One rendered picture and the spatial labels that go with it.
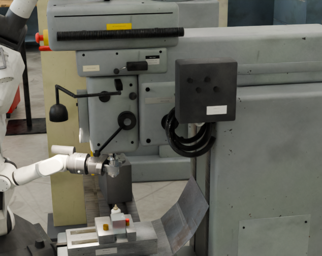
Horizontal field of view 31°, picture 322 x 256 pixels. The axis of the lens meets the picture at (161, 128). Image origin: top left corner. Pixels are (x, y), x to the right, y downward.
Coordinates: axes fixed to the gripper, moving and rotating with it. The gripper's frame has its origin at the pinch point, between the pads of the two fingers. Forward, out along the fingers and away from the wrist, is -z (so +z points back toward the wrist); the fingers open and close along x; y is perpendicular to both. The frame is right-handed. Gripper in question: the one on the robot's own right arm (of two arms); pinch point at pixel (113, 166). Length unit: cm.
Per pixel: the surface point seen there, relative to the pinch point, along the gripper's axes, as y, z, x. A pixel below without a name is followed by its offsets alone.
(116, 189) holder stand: 22.5, 6.2, 24.0
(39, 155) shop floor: 124, 164, 286
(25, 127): 122, 211, 356
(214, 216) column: 14.6, -42.9, -6.9
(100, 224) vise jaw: 18.4, 1.3, -15.6
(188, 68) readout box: -49, -35, -26
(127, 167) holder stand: 12.0, 1.3, 26.7
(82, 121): -20.9, 10.0, -6.1
